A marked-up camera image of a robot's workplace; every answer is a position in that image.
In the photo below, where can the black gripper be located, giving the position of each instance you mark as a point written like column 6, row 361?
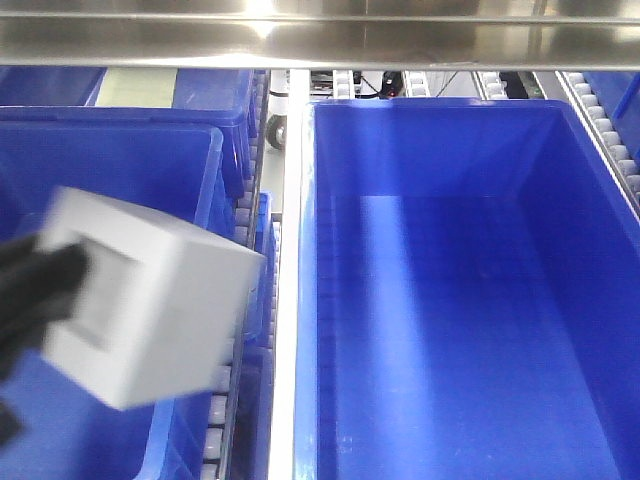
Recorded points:
column 44, row 284

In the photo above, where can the gray hollow cube base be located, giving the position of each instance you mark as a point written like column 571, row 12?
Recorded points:
column 158, row 306

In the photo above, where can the blue bin on left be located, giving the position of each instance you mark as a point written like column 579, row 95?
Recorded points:
column 142, row 168

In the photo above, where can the large blue target bin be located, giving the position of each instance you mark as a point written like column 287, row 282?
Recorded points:
column 468, row 296

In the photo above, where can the white roller conveyor track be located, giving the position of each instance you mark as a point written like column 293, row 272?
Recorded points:
column 216, row 463

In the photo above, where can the steel shelf beam overhead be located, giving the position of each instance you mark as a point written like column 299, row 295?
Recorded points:
column 439, row 35

